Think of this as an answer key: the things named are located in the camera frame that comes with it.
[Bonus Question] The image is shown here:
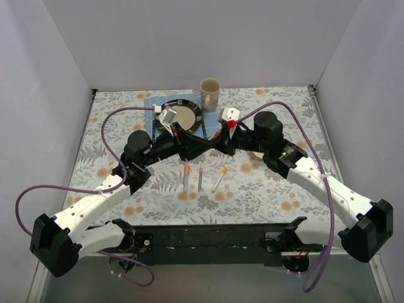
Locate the aluminium frame rail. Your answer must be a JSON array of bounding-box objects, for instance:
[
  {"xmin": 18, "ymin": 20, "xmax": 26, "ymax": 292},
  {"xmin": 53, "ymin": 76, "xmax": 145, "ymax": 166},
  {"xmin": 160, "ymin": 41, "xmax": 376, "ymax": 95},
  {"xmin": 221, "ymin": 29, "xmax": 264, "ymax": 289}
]
[{"xmin": 307, "ymin": 85, "xmax": 395, "ymax": 302}]

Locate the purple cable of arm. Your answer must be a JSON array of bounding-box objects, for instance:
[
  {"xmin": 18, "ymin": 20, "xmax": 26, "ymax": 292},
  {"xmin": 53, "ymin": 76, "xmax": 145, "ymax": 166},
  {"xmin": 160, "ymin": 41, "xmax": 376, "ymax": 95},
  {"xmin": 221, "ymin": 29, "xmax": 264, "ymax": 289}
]
[
  {"xmin": 233, "ymin": 100, "xmax": 334, "ymax": 293},
  {"xmin": 15, "ymin": 105, "xmax": 155, "ymax": 287}
]

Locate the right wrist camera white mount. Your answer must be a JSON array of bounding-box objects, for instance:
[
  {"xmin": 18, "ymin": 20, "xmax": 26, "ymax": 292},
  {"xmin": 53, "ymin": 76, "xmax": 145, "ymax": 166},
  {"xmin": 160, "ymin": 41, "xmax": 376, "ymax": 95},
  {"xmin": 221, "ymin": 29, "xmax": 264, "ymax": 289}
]
[{"xmin": 218, "ymin": 107, "xmax": 240, "ymax": 129}]

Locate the light blue checked placemat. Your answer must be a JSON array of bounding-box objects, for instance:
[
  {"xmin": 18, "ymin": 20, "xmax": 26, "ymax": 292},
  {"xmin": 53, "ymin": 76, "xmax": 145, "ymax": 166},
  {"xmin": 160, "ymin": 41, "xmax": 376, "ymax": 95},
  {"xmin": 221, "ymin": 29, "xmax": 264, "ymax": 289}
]
[{"xmin": 144, "ymin": 93, "xmax": 220, "ymax": 138}]

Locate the grey marker with red tip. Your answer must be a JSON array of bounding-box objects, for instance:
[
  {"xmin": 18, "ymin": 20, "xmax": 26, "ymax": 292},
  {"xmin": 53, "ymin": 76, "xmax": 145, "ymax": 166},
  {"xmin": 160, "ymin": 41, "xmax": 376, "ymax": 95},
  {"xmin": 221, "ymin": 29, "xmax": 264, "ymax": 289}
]
[{"xmin": 182, "ymin": 173, "xmax": 189, "ymax": 193}]

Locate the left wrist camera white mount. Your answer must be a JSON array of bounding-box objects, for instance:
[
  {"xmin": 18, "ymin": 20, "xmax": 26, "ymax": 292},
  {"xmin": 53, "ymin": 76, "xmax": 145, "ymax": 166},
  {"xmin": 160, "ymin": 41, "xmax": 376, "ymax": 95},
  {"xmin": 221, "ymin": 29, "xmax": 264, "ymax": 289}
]
[{"xmin": 153, "ymin": 104, "xmax": 177, "ymax": 136}]

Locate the purple pen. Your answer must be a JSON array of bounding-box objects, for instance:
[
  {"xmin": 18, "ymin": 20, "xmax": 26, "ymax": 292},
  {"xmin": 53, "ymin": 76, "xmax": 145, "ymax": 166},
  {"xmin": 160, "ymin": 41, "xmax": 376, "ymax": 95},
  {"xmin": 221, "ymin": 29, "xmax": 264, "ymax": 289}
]
[{"xmin": 198, "ymin": 163, "xmax": 203, "ymax": 192}]

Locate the beige floral ceramic mug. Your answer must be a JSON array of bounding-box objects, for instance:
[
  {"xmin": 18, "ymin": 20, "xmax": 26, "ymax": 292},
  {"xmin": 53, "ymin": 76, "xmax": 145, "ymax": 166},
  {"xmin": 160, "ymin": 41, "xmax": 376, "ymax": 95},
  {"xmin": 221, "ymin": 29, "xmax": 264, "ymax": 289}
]
[{"xmin": 199, "ymin": 78, "xmax": 221, "ymax": 112}]

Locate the orange pen cap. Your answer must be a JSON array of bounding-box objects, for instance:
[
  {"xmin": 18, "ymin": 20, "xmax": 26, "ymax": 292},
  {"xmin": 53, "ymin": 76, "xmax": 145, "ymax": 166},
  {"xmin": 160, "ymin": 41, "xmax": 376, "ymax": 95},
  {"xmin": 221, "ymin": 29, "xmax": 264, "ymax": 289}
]
[{"xmin": 184, "ymin": 163, "xmax": 190, "ymax": 175}]

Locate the white marker with yellow tip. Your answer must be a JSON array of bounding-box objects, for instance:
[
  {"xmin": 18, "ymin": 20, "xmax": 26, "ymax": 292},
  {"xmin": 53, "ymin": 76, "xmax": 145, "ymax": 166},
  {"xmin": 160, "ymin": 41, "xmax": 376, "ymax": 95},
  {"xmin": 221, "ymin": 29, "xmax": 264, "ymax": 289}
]
[{"xmin": 211, "ymin": 173, "xmax": 225, "ymax": 193}]

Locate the dark striped rim dinner plate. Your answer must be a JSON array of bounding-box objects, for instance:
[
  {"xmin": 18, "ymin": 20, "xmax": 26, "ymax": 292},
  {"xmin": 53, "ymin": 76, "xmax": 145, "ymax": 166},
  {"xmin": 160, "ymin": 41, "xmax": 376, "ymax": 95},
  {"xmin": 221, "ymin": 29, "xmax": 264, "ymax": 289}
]
[{"xmin": 163, "ymin": 98, "xmax": 202, "ymax": 133}]

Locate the yellow and blue patterned bowl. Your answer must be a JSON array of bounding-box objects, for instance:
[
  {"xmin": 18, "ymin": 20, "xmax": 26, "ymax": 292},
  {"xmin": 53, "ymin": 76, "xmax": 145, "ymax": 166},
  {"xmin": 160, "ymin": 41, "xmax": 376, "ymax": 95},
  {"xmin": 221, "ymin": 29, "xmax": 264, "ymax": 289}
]
[{"xmin": 253, "ymin": 151, "xmax": 264, "ymax": 159}]

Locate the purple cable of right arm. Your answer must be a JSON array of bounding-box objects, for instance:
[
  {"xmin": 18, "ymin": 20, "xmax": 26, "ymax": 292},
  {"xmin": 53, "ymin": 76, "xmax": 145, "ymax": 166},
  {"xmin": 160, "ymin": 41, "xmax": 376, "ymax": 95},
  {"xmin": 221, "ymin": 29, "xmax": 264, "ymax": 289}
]
[{"xmin": 233, "ymin": 100, "xmax": 334, "ymax": 293}]

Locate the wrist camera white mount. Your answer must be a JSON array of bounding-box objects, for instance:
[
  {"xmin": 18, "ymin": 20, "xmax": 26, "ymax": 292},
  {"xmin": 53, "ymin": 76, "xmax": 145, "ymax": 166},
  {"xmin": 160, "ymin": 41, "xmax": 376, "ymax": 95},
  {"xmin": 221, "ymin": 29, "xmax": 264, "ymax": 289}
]
[
  {"xmin": 218, "ymin": 107, "xmax": 240, "ymax": 129},
  {"xmin": 153, "ymin": 104, "xmax": 177, "ymax": 136}
]

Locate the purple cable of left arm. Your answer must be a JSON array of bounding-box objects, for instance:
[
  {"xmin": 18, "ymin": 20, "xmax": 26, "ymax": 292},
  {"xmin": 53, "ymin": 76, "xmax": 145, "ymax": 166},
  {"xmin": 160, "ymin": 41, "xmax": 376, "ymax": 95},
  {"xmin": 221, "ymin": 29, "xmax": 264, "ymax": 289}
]
[{"xmin": 15, "ymin": 105, "xmax": 155, "ymax": 287}]

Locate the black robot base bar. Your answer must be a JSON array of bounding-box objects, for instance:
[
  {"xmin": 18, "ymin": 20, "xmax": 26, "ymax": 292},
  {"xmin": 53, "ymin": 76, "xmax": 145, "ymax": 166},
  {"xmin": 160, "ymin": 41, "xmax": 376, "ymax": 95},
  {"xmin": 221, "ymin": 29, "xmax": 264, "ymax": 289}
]
[{"xmin": 129, "ymin": 223, "xmax": 313, "ymax": 266}]

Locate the black handled fork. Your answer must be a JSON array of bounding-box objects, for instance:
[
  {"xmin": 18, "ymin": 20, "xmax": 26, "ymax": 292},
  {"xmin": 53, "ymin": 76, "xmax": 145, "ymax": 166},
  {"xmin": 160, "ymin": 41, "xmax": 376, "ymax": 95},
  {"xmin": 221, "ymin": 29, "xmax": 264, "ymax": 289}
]
[{"xmin": 151, "ymin": 116, "xmax": 156, "ymax": 142}]

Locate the black handled table knife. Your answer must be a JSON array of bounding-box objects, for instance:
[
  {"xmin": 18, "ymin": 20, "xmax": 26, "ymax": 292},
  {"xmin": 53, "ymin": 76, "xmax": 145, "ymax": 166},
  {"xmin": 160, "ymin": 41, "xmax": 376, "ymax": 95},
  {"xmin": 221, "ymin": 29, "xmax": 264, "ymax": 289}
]
[{"xmin": 201, "ymin": 110, "xmax": 208, "ymax": 140}]

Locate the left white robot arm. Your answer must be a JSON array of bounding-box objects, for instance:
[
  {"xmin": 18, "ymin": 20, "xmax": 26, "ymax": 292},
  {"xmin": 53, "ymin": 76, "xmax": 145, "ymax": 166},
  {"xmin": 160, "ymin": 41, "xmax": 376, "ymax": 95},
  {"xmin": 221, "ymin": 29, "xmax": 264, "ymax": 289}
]
[{"xmin": 30, "ymin": 125, "xmax": 218, "ymax": 277}]

